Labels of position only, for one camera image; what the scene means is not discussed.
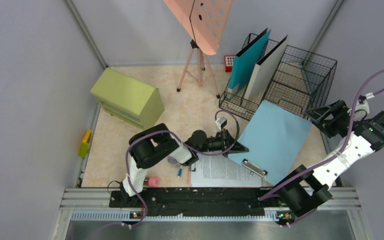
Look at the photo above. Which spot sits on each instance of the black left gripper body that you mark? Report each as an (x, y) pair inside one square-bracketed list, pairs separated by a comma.
[(216, 142)]

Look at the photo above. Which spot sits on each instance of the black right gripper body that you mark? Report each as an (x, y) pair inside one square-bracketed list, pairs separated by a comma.
[(338, 125)]

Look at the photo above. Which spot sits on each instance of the light blue clipboard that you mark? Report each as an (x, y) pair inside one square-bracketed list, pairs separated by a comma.
[(274, 137)]

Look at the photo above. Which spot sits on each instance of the grey white file folder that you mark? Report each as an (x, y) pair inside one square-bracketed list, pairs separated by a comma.
[(264, 69)]

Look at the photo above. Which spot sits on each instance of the teal file folder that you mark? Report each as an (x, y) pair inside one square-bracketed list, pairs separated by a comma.
[(245, 60)]

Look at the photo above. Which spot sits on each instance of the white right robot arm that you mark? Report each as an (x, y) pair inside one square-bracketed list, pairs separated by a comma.
[(304, 190)]

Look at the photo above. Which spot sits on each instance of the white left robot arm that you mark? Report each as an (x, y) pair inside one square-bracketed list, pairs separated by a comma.
[(151, 146)]

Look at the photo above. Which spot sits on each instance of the pink clipboard with papers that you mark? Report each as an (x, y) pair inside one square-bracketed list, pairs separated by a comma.
[(221, 172)]

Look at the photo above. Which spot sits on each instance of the blue white marker pen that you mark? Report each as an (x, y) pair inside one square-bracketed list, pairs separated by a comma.
[(179, 174)]

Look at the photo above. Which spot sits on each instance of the clear jar of paperclips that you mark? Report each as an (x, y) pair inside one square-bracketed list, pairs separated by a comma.
[(173, 162)]

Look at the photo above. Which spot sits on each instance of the pink capped tube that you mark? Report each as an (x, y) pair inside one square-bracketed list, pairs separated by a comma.
[(151, 181)]

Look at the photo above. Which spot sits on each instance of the red white small box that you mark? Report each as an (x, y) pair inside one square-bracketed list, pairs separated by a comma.
[(229, 63)]

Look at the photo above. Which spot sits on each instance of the green metal drawer box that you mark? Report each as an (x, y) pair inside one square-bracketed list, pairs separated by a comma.
[(128, 99)]

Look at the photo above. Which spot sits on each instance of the pink perforated board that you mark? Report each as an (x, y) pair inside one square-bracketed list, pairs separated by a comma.
[(204, 20)]

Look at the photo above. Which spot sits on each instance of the yellow green toy block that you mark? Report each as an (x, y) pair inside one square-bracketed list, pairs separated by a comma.
[(84, 145)]

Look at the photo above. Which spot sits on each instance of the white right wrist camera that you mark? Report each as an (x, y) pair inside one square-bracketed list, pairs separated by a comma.
[(362, 108)]

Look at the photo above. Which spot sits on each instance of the black wire mesh file rack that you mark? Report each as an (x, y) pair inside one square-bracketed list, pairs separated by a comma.
[(302, 81)]

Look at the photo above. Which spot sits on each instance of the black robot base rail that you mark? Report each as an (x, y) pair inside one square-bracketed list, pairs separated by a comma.
[(202, 202)]

